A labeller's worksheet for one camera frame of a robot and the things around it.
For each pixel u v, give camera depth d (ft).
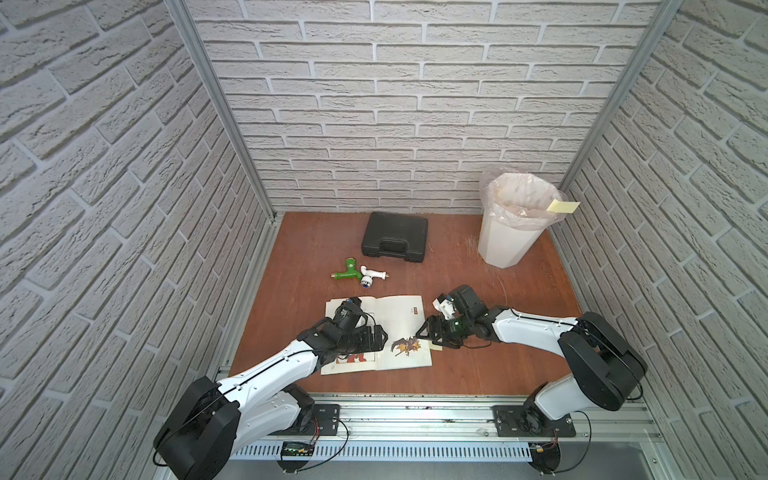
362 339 2.43
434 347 2.82
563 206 2.81
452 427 2.42
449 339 2.55
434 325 2.54
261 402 1.55
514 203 3.31
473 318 2.29
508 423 2.39
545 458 2.28
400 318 2.96
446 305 2.75
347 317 2.16
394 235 3.49
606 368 1.46
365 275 3.27
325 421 2.39
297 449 2.33
